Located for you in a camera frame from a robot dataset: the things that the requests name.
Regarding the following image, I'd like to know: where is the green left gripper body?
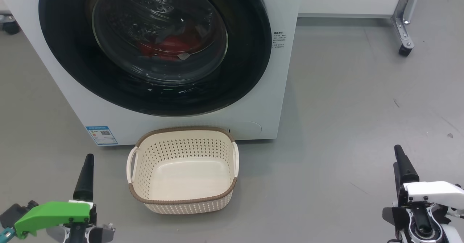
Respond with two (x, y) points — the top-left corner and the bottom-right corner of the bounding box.
(14, 201), (98, 243)

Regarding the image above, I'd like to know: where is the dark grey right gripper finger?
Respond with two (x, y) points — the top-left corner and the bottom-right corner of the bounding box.
(393, 144), (420, 193)

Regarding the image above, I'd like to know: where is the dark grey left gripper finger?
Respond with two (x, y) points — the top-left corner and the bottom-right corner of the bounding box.
(74, 154), (95, 202)

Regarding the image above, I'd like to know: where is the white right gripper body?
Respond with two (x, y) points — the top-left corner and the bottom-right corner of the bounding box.
(398, 181), (464, 220)

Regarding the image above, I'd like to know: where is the round black glass washer door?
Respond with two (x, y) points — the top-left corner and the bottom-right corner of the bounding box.
(39, 0), (272, 117)

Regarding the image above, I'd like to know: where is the red and white garment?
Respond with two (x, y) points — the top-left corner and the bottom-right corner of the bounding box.
(140, 18), (202, 61)

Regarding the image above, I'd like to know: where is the cream perforated laundry basket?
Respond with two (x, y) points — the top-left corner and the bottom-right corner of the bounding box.
(126, 126), (240, 214)

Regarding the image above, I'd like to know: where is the white front-load washing machine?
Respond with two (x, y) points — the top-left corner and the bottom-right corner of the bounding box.
(0, 0), (303, 146)

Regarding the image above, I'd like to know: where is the blue energy label sticker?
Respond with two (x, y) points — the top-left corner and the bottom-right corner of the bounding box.
(86, 126), (119, 146)

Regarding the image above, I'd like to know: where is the black caster wheel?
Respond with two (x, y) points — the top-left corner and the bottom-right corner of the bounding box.
(0, 14), (20, 35)

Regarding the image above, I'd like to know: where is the printed warning text label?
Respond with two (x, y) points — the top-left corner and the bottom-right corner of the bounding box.
(272, 30), (287, 50)

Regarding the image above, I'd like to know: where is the metal frame leg with caster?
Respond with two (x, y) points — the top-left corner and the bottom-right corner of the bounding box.
(391, 0), (424, 57)

